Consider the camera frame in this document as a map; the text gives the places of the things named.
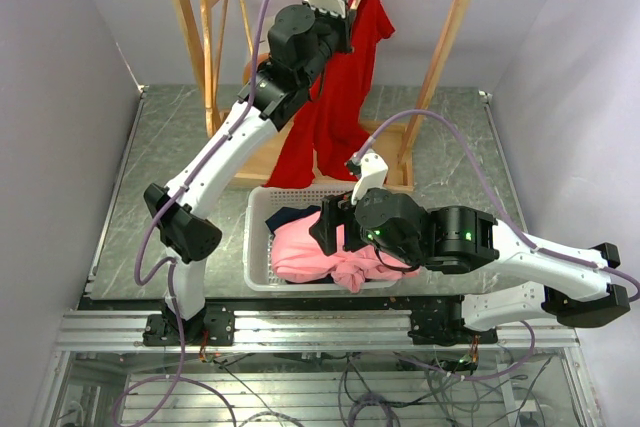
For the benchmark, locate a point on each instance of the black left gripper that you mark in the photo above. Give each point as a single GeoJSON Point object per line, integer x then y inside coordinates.
{"type": "Point", "coordinates": [347, 25]}

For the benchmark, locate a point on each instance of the pink t shirt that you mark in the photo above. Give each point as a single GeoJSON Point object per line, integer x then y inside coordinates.
{"type": "Point", "coordinates": [297, 258]}

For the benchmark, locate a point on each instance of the white plastic laundry basket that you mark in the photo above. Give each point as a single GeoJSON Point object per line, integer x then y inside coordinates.
{"type": "Point", "coordinates": [262, 204]}

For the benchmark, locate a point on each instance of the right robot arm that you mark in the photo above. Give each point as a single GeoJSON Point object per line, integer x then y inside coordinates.
{"type": "Point", "coordinates": [572, 286]}

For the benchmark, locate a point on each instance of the navy blue t shirt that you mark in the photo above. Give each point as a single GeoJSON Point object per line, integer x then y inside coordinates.
{"type": "Point", "coordinates": [287, 215]}

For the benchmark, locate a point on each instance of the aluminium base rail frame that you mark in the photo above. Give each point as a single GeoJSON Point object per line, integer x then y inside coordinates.
{"type": "Point", "coordinates": [290, 325]}

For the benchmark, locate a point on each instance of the wooden hanger with metal hook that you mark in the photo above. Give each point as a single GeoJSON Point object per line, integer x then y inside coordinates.
{"type": "Point", "coordinates": [213, 15]}

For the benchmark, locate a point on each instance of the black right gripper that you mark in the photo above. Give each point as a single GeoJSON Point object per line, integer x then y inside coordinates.
{"type": "Point", "coordinates": [336, 210]}

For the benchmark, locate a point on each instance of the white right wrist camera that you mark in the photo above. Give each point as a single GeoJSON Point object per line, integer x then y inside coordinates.
{"type": "Point", "coordinates": [371, 171]}

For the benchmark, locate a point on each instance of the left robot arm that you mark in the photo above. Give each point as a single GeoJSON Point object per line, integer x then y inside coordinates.
{"type": "Point", "coordinates": [302, 40]}

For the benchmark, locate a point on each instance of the red t shirt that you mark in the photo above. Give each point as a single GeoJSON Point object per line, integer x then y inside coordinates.
{"type": "Point", "coordinates": [326, 132]}

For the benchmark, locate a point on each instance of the white orange yellow container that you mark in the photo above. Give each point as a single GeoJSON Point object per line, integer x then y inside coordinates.
{"type": "Point", "coordinates": [249, 68]}

